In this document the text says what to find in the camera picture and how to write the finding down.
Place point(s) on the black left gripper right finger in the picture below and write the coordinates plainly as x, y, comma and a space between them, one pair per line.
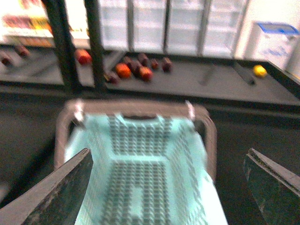
275, 189

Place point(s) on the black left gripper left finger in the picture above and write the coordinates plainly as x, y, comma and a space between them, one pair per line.
55, 200

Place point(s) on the light blue plastic basket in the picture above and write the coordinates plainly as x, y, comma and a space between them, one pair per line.
151, 172

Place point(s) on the orange red apple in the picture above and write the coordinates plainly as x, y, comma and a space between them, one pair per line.
123, 71

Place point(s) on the red yellow apple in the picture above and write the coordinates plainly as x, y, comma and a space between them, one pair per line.
83, 57

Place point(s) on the red apple right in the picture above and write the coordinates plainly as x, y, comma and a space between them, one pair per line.
146, 74

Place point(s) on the black triangular divider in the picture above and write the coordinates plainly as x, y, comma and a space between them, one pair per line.
243, 73

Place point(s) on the yellow lemon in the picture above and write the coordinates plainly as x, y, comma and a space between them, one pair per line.
259, 71

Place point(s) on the white blue chest freezer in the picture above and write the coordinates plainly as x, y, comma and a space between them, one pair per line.
273, 42

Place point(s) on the dark red fruit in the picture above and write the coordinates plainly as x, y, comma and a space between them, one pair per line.
166, 64
133, 65

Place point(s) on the dark red fruit right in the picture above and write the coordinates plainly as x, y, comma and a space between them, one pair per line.
166, 64

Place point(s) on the glass door refrigerator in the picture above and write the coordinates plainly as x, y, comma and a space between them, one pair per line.
184, 27

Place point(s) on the grocery shelf with jars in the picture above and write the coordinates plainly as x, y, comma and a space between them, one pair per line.
26, 22

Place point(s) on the black shelf post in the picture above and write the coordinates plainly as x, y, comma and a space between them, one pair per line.
64, 48

